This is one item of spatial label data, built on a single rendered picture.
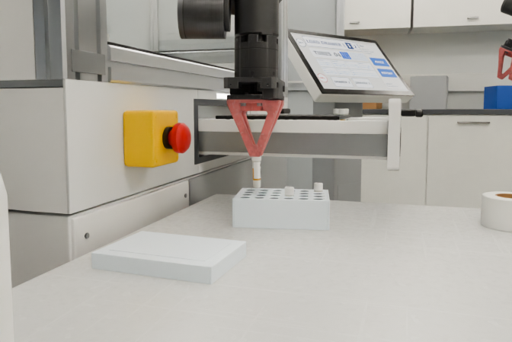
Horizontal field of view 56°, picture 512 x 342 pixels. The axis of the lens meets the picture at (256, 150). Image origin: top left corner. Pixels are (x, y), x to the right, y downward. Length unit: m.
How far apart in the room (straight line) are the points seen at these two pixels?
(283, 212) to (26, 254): 0.30
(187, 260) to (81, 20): 0.29
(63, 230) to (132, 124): 0.15
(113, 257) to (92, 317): 0.10
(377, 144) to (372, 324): 0.44
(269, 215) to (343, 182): 1.27
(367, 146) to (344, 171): 1.11
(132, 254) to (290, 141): 0.39
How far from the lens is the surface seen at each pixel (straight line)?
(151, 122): 0.61
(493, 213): 0.69
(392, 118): 0.75
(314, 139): 0.78
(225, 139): 0.83
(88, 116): 0.58
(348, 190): 1.91
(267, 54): 0.61
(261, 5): 0.62
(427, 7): 4.19
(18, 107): 0.59
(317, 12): 2.53
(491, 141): 3.85
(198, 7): 0.62
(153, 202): 0.71
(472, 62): 4.55
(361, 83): 1.82
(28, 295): 0.46
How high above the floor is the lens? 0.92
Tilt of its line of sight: 5 degrees down
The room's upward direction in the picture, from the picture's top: straight up
